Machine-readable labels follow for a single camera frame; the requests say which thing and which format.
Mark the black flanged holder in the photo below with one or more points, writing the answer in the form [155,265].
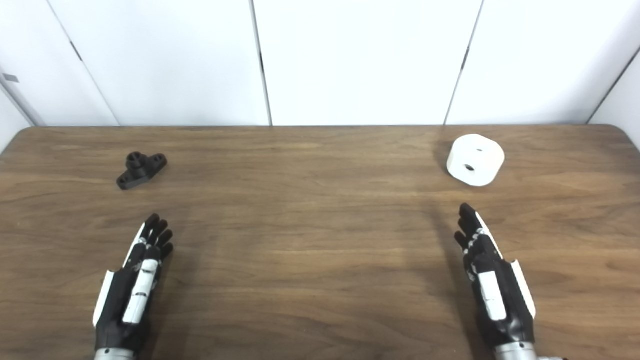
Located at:
[139,172]

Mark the round white piece with holes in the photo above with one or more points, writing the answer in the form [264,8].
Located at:
[482,165]

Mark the small grey wall tag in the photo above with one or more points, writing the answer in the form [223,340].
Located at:
[10,78]

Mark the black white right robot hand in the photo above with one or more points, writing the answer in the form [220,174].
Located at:
[505,320]

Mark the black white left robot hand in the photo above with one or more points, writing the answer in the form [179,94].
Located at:
[120,305]

